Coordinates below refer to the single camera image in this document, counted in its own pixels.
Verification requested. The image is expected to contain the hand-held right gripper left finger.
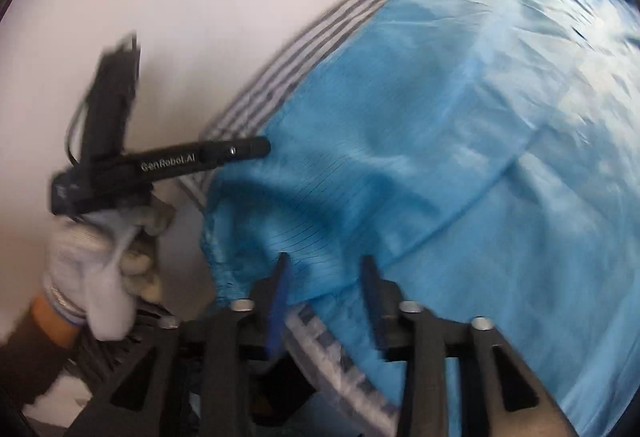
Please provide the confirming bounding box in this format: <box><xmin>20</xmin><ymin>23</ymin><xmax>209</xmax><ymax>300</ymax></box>
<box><xmin>65</xmin><ymin>253</ymin><xmax>301</xmax><ymax>437</ymax></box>

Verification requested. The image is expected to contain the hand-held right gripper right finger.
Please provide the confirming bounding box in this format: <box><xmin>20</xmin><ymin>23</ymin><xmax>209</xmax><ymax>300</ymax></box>
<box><xmin>361</xmin><ymin>255</ymin><xmax>581</xmax><ymax>437</ymax></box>

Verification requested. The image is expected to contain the person's left hand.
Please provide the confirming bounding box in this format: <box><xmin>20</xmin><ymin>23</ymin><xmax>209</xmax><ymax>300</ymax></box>
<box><xmin>42</xmin><ymin>200</ymin><xmax>177</xmax><ymax>341</ymax></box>

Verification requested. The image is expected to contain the light blue work coat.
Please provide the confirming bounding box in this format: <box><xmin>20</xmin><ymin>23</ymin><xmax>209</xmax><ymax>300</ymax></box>
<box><xmin>199</xmin><ymin>0</ymin><xmax>640</xmax><ymax>437</ymax></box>

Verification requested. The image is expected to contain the blue white striped quilt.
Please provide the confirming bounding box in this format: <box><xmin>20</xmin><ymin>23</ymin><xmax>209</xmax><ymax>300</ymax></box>
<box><xmin>175</xmin><ymin>0</ymin><xmax>640</xmax><ymax>437</ymax></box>

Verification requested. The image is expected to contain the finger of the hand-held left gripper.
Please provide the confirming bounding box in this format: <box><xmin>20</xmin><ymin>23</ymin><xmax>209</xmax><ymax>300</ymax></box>
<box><xmin>199</xmin><ymin>136</ymin><xmax>272</xmax><ymax>170</ymax></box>

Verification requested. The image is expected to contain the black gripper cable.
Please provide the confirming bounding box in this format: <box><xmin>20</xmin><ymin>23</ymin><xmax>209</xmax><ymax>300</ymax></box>
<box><xmin>63</xmin><ymin>89</ymin><xmax>93</xmax><ymax>168</ymax></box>

